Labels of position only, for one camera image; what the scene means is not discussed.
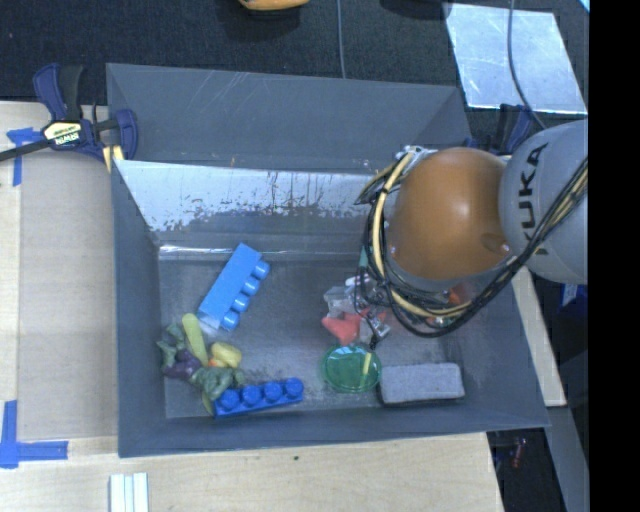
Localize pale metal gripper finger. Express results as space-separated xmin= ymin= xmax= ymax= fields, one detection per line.
xmin=368 ymin=319 xmax=393 ymax=350
xmin=323 ymin=285 xmax=360 ymax=315

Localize red toy figure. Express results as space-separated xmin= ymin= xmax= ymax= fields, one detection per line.
xmin=320 ymin=308 xmax=387 ymax=347

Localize grey sponge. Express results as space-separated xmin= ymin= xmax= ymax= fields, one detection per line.
xmin=376 ymin=362 xmax=467 ymax=408

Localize light blue toy brick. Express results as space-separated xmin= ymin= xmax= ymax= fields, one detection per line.
xmin=197 ymin=242 xmax=273 ymax=333

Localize dark blue toy brick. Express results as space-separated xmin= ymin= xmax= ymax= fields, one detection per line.
xmin=212 ymin=377 xmax=306 ymax=419

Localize yellow toy pepper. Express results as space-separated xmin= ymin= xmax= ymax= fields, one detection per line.
xmin=208 ymin=341 xmax=243 ymax=369

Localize green leafy toy vegetable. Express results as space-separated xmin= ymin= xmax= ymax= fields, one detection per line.
xmin=155 ymin=322 xmax=190 ymax=372
xmin=188 ymin=366 xmax=247 ymax=415

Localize yellow-green long toy vegetable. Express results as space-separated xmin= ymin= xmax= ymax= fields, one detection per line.
xmin=181 ymin=312 xmax=210 ymax=367

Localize purple toy grapes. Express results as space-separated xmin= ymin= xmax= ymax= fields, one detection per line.
xmin=162 ymin=348 xmax=203 ymax=380

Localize grey metal bin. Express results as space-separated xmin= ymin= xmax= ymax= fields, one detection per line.
xmin=104 ymin=62 xmax=552 ymax=459

